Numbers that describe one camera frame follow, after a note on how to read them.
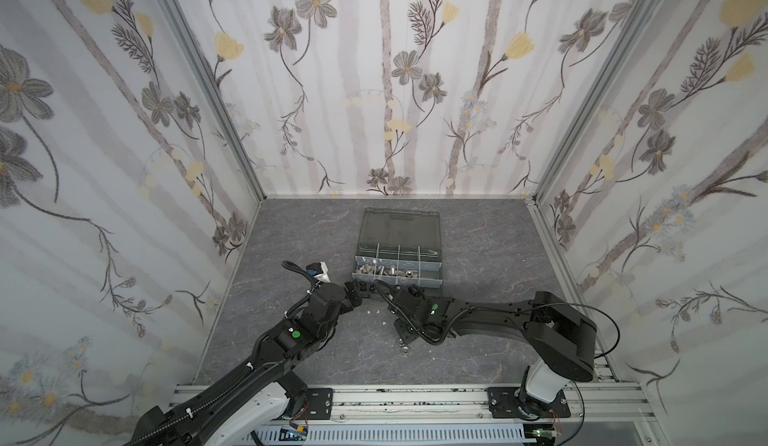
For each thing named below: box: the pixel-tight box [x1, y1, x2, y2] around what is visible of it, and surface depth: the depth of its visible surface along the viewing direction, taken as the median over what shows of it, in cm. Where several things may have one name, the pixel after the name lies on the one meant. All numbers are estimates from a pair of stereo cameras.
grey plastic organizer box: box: [352, 207, 443, 289], surface depth 101 cm
